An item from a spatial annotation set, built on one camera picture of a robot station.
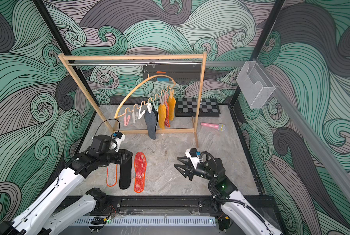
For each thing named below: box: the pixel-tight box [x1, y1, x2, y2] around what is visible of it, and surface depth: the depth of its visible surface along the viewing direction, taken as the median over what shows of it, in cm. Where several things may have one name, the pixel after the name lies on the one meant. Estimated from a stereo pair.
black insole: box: [119, 157, 133, 190], surface depth 85 cm
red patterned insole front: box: [106, 164, 119, 188], surface depth 84 cm
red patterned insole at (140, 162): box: [133, 151, 148, 193], surface depth 86 cm
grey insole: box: [144, 109, 157, 140], surface depth 87 cm
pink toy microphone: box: [200, 122, 226, 132], surface depth 105 cm
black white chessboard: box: [175, 97, 221, 118], surface depth 116 cm
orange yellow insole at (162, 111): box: [158, 103, 167, 130], surface depth 86 cm
